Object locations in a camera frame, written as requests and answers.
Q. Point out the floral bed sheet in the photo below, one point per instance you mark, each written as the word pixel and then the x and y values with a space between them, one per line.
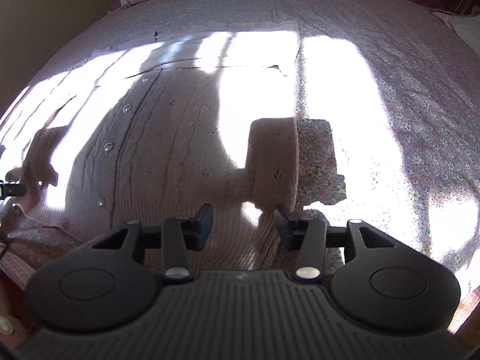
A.
pixel 375 82

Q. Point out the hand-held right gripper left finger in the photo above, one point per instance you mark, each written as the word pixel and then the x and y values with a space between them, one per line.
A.
pixel 204 228

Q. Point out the white pillow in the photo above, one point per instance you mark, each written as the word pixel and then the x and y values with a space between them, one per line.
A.
pixel 465 26

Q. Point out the pink knit cardigan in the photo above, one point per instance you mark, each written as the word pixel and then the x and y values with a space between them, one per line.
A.
pixel 161 150

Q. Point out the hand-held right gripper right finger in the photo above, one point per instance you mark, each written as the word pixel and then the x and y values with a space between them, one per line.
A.
pixel 283 228

